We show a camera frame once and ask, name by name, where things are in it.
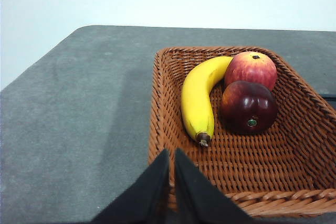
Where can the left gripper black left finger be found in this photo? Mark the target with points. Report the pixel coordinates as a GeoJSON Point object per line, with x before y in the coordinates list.
{"type": "Point", "coordinates": [147, 197]}

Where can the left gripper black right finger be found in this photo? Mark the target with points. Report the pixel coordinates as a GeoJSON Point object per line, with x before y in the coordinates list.
{"type": "Point", "coordinates": [199, 197]}

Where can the brown wicker basket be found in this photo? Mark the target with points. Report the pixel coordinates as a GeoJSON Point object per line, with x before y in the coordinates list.
{"type": "Point", "coordinates": [249, 161]}

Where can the yellow banana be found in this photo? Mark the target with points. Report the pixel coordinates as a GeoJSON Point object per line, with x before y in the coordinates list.
{"type": "Point", "coordinates": [195, 98]}

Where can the dark red plum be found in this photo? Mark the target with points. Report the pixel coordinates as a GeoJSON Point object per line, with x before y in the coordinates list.
{"type": "Point", "coordinates": [246, 108]}

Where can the red yellow apple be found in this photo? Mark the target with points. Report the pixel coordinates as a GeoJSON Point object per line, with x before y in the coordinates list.
{"type": "Point", "coordinates": [249, 69]}

